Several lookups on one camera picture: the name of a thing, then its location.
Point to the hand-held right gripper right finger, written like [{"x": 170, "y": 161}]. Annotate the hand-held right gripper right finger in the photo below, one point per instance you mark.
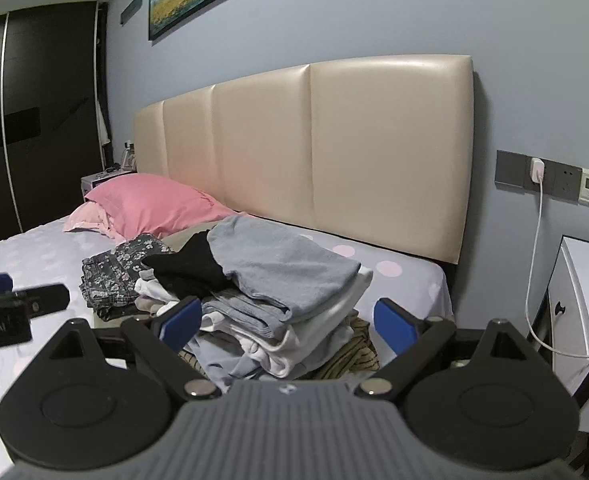
[{"x": 393, "y": 326}]

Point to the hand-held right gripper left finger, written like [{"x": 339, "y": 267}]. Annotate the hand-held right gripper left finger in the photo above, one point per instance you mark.
[{"x": 179, "y": 321}]

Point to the black and grey shirt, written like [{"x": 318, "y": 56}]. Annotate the black and grey shirt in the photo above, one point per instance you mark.
[{"x": 274, "y": 260}]

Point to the pile of folded clothes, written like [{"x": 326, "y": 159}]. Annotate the pile of folded clothes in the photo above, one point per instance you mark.
[{"x": 324, "y": 320}]

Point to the polka dot bed sheet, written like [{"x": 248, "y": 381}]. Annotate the polka dot bed sheet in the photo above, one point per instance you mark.
[{"x": 24, "y": 250}]

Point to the folded light blue garment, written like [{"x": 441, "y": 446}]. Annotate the folded light blue garment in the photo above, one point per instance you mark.
[{"x": 224, "y": 360}]

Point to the grey floral garment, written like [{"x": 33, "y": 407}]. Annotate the grey floral garment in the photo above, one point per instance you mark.
[{"x": 119, "y": 265}]

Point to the light pink ruffled pillow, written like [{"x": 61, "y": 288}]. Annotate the light pink ruffled pillow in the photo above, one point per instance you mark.
[{"x": 87, "y": 220}]

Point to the cluttered bedside table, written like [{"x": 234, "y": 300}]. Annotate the cluttered bedside table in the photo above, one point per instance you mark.
[{"x": 107, "y": 180}]

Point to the dark wardrobe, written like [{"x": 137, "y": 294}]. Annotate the dark wardrobe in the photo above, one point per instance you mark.
[{"x": 39, "y": 125}]

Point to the black drawer knob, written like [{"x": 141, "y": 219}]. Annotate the black drawer knob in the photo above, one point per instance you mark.
[{"x": 560, "y": 309}]

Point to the beige padded headboard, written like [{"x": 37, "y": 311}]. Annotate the beige padded headboard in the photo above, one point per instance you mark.
[{"x": 324, "y": 160}]

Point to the white hanging cloth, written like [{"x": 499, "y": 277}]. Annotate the white hanging cloth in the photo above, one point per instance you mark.
[{"x": 103, "y": 125}]

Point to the white nightstand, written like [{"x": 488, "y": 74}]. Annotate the white nightstand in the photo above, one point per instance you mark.
[{"x": 586, "y": 310}]

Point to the white charger plug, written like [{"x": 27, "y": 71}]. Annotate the white charger plug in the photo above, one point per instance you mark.
[{"x": 536, "y": 170}]

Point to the grey wall switch panel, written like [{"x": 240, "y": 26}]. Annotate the grey wall switch panel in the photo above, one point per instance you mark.
[{"x": 511, "y": 170}]

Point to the dark wall fixture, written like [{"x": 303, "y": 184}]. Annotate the dark wall fixture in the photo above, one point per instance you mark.
[{"x": 131, "y": 9}]

